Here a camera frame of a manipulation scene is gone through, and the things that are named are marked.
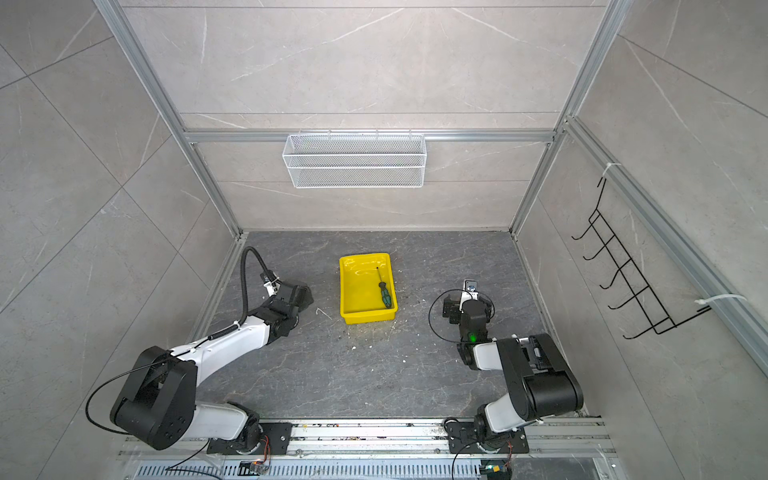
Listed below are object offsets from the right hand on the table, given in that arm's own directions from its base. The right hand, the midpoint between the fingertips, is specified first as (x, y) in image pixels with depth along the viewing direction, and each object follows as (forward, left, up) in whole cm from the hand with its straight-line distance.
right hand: (465, 293), depth 94 cm
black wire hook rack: (-23, -30, +26) cm, 46 cm away
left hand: (0, +54, +5) cm, 55 cm away
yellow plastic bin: (+3, +34, -6) cm, 35 cm away
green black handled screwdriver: (+4, +26, -3) cm, 27 cm away
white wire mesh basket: (+39, +35, +24) cm, 58 cm away
